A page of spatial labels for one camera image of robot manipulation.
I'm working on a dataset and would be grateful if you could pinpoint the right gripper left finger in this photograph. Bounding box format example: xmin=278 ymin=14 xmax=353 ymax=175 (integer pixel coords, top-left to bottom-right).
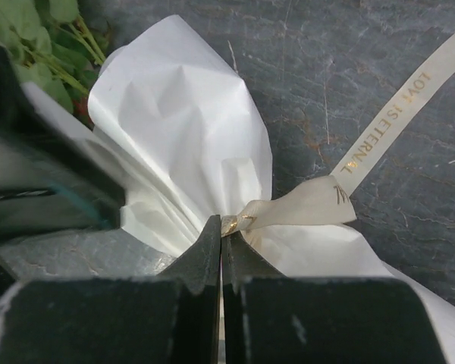
xmin=0 ymin=215 xmax=221 ymax=363

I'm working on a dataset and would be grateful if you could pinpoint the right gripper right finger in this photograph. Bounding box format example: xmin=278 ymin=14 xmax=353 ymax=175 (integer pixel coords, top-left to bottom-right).
xmin=221 ymin=233 xmax=447 ymax=363

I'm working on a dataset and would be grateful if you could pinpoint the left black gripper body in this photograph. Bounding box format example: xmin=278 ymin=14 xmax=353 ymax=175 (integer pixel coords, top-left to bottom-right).
xmin=0 ymin=46 xmax=126 ymax=242

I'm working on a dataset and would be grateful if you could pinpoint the pink artificial flower bouquet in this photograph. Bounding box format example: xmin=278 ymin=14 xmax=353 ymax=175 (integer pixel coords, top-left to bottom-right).
xmin=0 ymin=0 xmax=112 ymax=127

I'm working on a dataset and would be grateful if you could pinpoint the cream printed ribbon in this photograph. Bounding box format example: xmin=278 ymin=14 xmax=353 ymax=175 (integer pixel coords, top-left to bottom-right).
xmin=221 ymin=34 xmax=455 ymax=237

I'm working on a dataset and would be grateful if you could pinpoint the white wrapping paper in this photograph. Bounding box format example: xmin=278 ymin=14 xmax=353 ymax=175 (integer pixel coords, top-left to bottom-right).
xmin=22 ymin=14 xmax=455 ymax=364

